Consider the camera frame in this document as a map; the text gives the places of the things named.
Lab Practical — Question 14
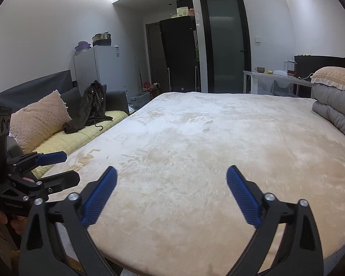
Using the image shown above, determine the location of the left hand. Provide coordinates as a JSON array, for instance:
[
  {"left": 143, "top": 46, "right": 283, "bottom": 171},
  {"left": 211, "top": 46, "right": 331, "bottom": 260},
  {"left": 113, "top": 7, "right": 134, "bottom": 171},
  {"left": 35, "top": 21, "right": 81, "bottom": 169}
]
[{"left": 0, "top": 211, "right": 27, "bottom": 237}]

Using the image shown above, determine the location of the yellow quilted sofa mat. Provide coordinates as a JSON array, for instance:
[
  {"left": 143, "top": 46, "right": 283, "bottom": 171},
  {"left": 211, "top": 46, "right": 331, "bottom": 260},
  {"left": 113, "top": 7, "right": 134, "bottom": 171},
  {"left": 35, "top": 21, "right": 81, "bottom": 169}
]
[{"left": 31, "top": 110, "right": 129, "bottom": 179}]

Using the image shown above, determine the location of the peach quilted pillow on sofa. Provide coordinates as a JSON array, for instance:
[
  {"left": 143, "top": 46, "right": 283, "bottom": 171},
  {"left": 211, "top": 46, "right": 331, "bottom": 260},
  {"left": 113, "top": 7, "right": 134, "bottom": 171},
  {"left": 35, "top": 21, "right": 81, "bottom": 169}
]
[{"left": 10, "top": 90, "right": 71, "bottom": 153}]

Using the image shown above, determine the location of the black jacket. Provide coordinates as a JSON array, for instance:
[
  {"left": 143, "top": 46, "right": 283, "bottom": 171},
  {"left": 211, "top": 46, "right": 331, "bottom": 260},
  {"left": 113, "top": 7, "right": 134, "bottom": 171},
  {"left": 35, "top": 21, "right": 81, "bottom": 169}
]
[{"left": 63, "top": 81, "right": 113, "bottom": 134}]

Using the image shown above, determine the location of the beige plush bed blanket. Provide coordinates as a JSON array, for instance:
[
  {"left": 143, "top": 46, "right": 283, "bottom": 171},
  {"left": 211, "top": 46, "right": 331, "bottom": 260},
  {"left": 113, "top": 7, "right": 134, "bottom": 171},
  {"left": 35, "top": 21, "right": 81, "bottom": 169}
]
[{"left": 50, "top": 93, "right": 345, "bottom": 275}]

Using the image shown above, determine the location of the white refrigerator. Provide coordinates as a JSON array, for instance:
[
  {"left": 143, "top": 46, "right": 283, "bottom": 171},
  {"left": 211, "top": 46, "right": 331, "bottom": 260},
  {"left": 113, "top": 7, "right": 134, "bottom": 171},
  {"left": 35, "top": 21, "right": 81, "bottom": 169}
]
[{"left": 74, "top": 46, "right": 126, "bottom": 95}]

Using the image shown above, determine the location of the purple basin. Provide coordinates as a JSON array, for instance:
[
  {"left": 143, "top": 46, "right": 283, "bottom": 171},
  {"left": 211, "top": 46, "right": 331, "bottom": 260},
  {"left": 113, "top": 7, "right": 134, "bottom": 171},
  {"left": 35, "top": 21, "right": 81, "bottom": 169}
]
[{"left": 75, "top": 41, "right": 91, "bottom": 55}]

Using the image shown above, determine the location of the white side table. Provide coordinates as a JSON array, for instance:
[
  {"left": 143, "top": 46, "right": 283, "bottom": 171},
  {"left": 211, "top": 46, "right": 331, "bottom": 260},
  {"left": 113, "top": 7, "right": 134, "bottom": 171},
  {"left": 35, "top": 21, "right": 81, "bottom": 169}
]
[{"left": 243, "top": 70, "right": 313, "bottom": 95}]

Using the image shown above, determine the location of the black pot on fridge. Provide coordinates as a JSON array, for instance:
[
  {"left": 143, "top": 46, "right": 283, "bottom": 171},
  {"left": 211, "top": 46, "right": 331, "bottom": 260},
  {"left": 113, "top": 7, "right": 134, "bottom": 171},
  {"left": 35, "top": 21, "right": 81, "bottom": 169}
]
[{"left": 92, "top": 32, "right": 112, "bottom": 47}]

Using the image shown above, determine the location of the mug on table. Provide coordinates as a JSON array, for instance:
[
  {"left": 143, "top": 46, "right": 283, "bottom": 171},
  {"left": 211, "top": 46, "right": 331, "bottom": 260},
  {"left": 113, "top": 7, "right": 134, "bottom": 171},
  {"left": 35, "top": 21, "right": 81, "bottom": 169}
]
[{"left": 255, "top": 67, "right": 266, "bottom": 74}]

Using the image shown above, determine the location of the black headboard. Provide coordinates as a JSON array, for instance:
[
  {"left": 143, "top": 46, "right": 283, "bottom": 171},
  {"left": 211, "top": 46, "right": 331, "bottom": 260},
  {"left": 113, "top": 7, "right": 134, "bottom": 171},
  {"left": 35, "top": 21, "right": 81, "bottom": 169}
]
[{"left": 294, "top": 55, "right": 345, "bottom": 82}]

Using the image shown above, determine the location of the black wardrobe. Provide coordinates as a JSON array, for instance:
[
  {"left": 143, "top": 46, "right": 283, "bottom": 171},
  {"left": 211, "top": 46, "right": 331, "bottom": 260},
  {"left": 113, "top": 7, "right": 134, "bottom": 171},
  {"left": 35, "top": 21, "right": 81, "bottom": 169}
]
[{"left": 146, "top": 16, "right": 200, "bottom": 93}]

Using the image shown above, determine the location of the frosted glass door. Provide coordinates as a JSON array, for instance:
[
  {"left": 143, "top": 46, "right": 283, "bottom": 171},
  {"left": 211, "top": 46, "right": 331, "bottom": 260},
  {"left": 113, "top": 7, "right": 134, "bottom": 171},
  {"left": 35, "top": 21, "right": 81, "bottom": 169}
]
[{"left": 200, "top": 0, "right": 251, "bottom": 93}]

